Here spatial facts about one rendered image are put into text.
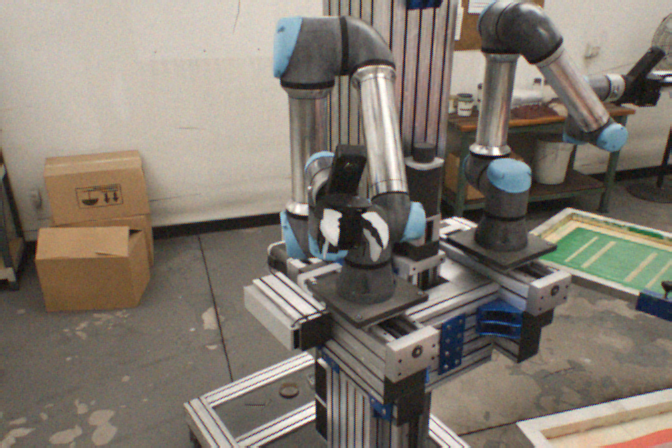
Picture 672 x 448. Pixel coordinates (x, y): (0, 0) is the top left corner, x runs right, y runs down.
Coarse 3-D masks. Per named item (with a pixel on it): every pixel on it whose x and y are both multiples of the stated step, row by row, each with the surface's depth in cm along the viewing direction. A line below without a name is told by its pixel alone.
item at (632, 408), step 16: (624, 400) 153; (640, 400) 153; (656, 400) 153; (544, 416) 147; (560, 416) 147; (576, 416) 147; (592, 416) 147; (608, 416) 148; (624, 416) 150; (640, 416) 152; (528, 432) 142; (544, 432) 143; (560, 432) 145; (576, 432) 147
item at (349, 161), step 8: (344, 144) 86; (336, 152) 86; (344, 152) 85; (352, 152) 85; (360, 152) 85; (336, 160) 86; (344, 160) 85; (352, 160) 85; (360, 160) 86; (336, 168) 87; (344, 168) 87; (352, 168) 86; (360, 168) 87; (328, 176) 92; (336, 176) 88; (344, 176) 89; (352, 176) 89; (360, 176) 89; (328, 184) 91; (336, 184) 90; (344, 184) 90; (352, 184) 90; (328, 192) 92
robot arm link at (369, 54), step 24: (360, 24) 119; (360, 48) 118; (384, 48) 119; (360, 72) 118; (384, 72) 118; (360, 96) 119; (384, 96) 117; (384, 120) 115; (384, 144) 113; (384, 168) 112; (384, 192) 111; (408, 192) 113; (408, 216) 109; (408, 240) 112
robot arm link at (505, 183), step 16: (496, 160) 168; (512, 160) 169; (480, 176) 172; (496, 176) 163; (512, 176) 161; (528, 176) 162; (480, 192) 175; (496, 192) 164; (512, 192) 162; (528, 192) 166; (496, 208) 165; (512, 208) 164
